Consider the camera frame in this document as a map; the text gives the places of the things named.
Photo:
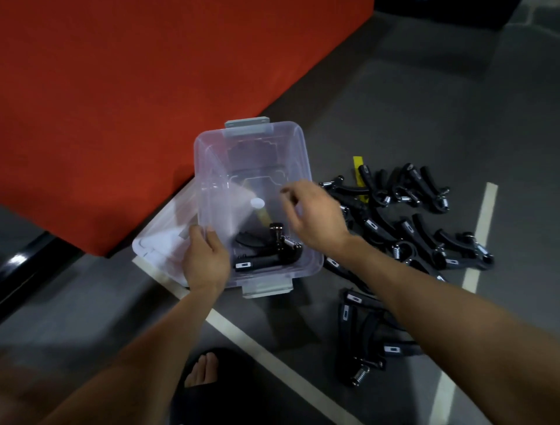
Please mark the person's left hand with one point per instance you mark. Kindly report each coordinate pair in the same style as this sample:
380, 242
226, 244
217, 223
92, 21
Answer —
208, 265

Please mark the person's right hand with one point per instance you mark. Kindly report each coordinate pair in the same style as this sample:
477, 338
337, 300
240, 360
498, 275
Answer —
321, 221

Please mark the person's left thumb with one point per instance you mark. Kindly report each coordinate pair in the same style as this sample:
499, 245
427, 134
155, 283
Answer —
213, 238

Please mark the person's right thumb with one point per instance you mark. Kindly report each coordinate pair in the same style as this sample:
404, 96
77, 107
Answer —
299, 225

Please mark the clear plastic storage box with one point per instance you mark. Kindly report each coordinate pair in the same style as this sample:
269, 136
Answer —
245, 166

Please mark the person's right forearm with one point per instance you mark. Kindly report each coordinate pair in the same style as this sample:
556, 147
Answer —
455, 332

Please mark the person's left forearm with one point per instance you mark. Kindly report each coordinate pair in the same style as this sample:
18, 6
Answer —
148, 359

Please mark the white round sticker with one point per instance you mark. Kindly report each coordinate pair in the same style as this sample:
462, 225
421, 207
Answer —
257, 203

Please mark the clear plastic box lid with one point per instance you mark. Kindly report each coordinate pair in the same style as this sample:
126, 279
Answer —
162, 238

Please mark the black spring hand gripper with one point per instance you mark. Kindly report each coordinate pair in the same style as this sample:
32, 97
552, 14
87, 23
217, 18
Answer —
262, 262

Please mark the yellow tape strip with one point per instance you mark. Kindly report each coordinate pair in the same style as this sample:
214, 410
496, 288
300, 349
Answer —
358, 163

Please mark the pile of black hand grippers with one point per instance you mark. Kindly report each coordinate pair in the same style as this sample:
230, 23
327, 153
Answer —
415, 236

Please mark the person's bare foot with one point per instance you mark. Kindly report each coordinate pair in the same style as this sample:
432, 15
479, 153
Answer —
202, 370

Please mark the black slipper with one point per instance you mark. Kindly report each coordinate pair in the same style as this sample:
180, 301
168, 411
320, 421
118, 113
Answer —
232, 394

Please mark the large red padded mat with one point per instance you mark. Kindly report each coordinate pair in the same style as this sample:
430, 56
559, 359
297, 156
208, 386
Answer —
131, 96

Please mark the black metal base bar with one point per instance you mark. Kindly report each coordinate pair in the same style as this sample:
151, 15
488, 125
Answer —
26, 271

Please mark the black padded block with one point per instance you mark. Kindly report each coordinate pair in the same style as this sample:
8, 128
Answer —
446, 11

